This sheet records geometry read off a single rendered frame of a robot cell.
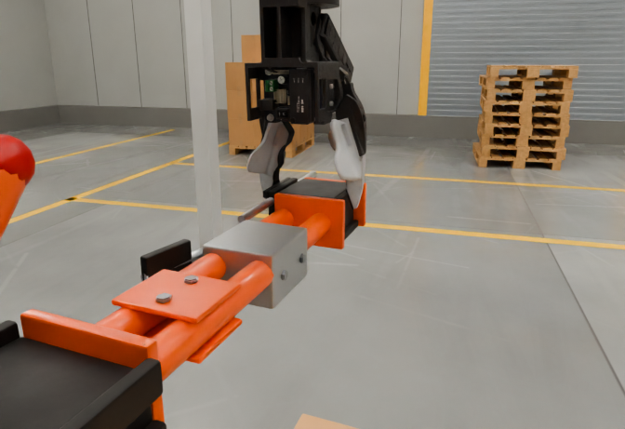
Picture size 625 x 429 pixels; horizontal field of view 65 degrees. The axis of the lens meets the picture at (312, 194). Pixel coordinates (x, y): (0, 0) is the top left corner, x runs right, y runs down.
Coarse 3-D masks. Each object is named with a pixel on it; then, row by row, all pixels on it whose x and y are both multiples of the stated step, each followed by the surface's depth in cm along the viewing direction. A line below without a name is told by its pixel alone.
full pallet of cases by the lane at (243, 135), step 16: (256, 48) 745; (240, 64) 696; (240, 80) 702; (240, 96) 708; (256, 96) 702; (240, 112) 714; (240, 128) 721; (256, 128) 714; (304, 128) 760; (240, 144) 727; (256, 144) 721; (304, 144) 766
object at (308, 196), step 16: (288, 192) 50; (304, 192) 50; (320, 192) 50; (336, 192) 50; (288, 208) 49; (304, 208) 48; (320, 208) 48; (336, 208) 47; (336, 224) 47; (352, 224) 53; (320, 240) 49; (336, 240) 48
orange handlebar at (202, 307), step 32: (288, 224) 48; (320, 224) 46; (160, 288) 31; (192, 288) 31; (224, 288) 31; (256, 288) 34; (128, 320) 29; (160, 320) 31; (192, 320) 27; (224, 320) 30; (160, 352) 25; (192, 352) 27
